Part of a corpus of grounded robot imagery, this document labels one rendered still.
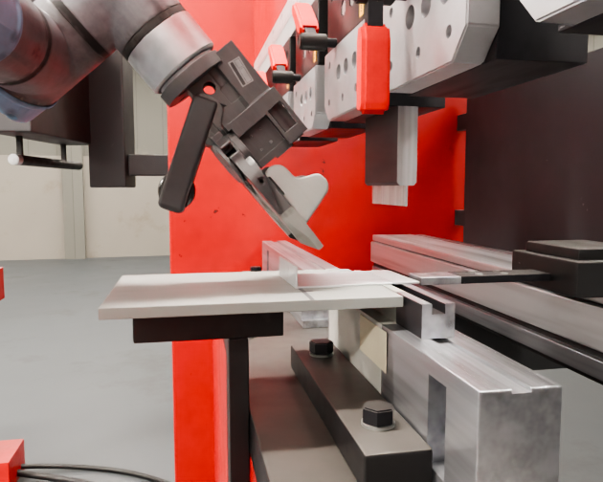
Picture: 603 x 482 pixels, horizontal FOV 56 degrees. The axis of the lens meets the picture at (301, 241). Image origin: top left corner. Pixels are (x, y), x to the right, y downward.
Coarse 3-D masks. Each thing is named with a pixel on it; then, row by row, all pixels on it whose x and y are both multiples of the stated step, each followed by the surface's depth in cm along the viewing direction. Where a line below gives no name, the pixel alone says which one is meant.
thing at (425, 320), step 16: (400, 288) 58; (416, 288) 55; (416, 304) 49; (432, 304) 48; (448, 304) 48; (400, 320) 53; (416, 320) 49; (432, 320) 48; (448, 320) 48; (416, 336) 49; (432, 336) 48; (448, 336) 48
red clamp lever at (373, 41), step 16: (352, 0) 42; (368, 0) 41; (384, 0) 41; (400, 0) 42; (368, 16) 41; (368, 32) 41; (384, 32) 41; (368, 48) 41; (384, 48) 41; (368, 64) 41; (384, 64) 41; (368, 80) 41; (384, 80) 41; (368, 96) 41; (384, 96) 42; (368, 112) 42
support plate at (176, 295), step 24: (120, 288) 55; (144, 288) 55; (168, 288) 55; (192, 288) 55; (216, 288) 55; (240, 288) 55; (264, 288) 55; (288, 288) 55; (312, 288) 55; (336, 288) 55; (360, 288) 55; (384, 288) 55; (120, 312) 46; (144, 312) 47; (168, 312) 47; (192, 312) 48; (216, 312) 48; (240, 312) 48; (264, 312) 49
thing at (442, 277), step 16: (544, 240) 68; (560, 240) 68; (576, 240) 68; (512, 256) 69; (528, 256) 66; (544, 256) 63; (560, 256) 62; (576, 256) 59; (592, 256) 59; (448, 272) 63; (464, 272) 63; (480, 272) 63; (496, 272) 63; (512, 272) 63; (528, 272) 63; (544, 272) 63; (560, 272) 60; (576, 272) 58; (592, 272) 58; (544, 288) 63; (560, 288) 60; (576, 288) 58; (592, 288) 58
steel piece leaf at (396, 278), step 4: (368, 272) 65; (372, 272) 65; (376, 272) 65; (380, 272) 65; (384, 272) 65; (388, 272) 65; (392, 272) 65; (380, 276) 61; (384, 276) 61; (388, 276) 61; (392, 276) 61; (396, 276) 61; (400, 276) 61; (404, 276) 61; (388, 280) 59; (392, 280) 59; (396, 280) 59; (400, 280) 59; (404, 280) 59; (408, 280) 59; (412, 280) 59; (416, 280) 59
